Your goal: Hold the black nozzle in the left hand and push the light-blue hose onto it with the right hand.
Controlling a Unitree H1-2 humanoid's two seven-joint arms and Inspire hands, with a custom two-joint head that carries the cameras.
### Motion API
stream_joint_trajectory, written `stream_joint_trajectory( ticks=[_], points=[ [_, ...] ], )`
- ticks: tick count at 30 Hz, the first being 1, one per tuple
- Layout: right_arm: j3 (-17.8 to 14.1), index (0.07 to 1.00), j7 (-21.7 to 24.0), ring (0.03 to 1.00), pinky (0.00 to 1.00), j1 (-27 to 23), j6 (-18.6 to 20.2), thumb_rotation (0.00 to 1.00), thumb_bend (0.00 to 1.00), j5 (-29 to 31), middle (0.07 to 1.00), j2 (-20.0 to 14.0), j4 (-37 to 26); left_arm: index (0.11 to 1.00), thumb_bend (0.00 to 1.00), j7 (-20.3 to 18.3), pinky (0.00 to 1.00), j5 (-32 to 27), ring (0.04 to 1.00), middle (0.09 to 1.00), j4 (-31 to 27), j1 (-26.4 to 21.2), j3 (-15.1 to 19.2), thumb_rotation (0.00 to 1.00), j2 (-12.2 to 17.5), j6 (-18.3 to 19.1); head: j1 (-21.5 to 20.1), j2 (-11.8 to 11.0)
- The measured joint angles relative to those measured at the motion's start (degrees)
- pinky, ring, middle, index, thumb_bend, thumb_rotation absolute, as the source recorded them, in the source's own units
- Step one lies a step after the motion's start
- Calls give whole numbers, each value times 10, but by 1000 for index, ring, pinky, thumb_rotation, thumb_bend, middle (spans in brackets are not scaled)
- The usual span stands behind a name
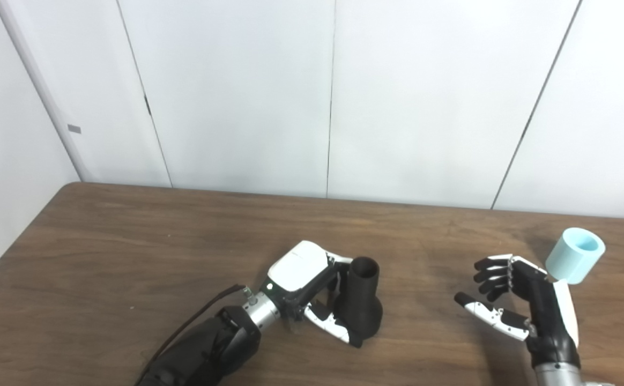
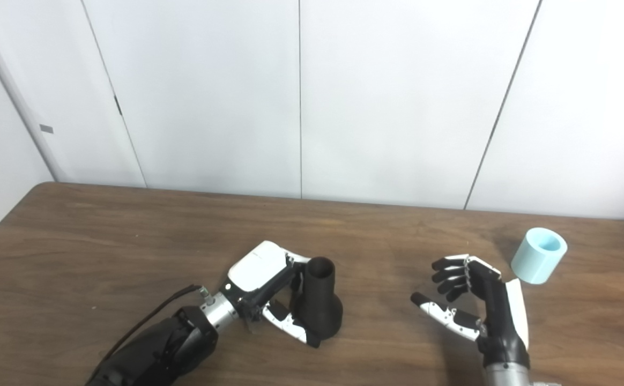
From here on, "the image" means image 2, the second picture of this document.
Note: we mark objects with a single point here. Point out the black funnel-shaped nozzle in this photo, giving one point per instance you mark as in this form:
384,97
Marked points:
320,311

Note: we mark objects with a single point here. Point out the light blue cylinder cup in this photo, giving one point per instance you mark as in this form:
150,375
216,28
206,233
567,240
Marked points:
532,265

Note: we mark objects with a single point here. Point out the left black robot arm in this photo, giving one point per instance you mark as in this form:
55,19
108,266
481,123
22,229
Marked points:
167,343

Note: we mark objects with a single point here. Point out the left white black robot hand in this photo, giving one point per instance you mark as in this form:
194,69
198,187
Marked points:
255,271

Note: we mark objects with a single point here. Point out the small gray wall tag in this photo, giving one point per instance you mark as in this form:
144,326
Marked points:
46,128

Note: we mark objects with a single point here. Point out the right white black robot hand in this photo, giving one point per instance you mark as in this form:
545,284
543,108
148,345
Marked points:
497,316

